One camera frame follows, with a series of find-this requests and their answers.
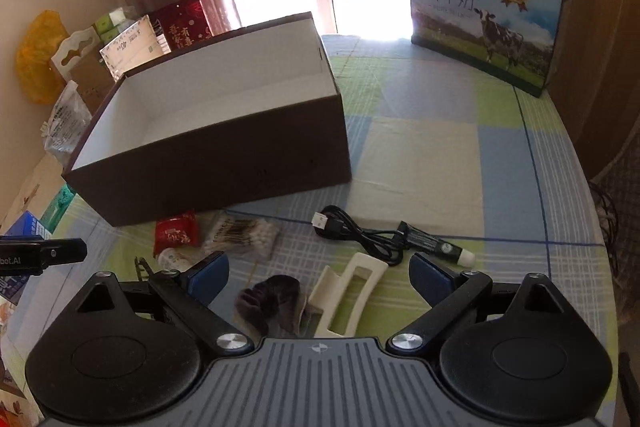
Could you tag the red snack packet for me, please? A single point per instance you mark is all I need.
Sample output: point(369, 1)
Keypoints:
point(175, 232)

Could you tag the red gift bag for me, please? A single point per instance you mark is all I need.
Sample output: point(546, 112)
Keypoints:
point(185, 24)

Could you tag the cotton swabs packet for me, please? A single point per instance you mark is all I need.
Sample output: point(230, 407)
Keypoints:
point(240, 234)

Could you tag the black metal clip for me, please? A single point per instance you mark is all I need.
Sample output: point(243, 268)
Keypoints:
point(143, 268)

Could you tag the clear plastic bag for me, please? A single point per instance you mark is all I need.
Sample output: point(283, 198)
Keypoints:
point(65, 127)

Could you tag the green boxes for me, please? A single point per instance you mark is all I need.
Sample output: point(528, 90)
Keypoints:
point(112, 24)

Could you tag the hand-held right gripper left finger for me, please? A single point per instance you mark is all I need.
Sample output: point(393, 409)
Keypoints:
point(210, 274)

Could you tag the white printed box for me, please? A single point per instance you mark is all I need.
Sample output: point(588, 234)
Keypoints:
point(135, 47)

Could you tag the brown cardboard box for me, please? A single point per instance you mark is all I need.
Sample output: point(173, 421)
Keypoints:
point(215, 172)

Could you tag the white plastic holder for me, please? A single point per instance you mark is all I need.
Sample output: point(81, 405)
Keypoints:
point(345, 292)

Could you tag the yellow plastic bag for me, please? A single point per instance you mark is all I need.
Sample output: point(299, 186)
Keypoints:
point(40, 52)

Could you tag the dark green ointment tube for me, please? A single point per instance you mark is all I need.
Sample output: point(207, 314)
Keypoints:
point(430, 243)

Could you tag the dark fuzzy scrunchie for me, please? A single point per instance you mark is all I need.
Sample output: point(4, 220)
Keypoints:
point(270, 302)

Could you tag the small white packet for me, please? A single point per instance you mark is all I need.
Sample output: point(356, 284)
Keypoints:
point(172, 258)

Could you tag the green packet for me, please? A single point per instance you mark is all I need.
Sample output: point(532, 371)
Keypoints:
point(60, 207)

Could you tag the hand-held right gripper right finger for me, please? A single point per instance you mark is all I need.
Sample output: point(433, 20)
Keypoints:
point(425, 277)

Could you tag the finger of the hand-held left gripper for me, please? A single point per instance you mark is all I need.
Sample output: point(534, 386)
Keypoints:
point(65, 251)

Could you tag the small blue box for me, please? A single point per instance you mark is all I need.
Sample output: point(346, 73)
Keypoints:
point(22, 227)

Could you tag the wicker chair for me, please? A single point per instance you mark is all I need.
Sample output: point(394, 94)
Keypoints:
point(620, 217)

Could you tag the blue milk carton case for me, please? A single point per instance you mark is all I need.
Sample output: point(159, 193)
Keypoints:
point(480, 17)

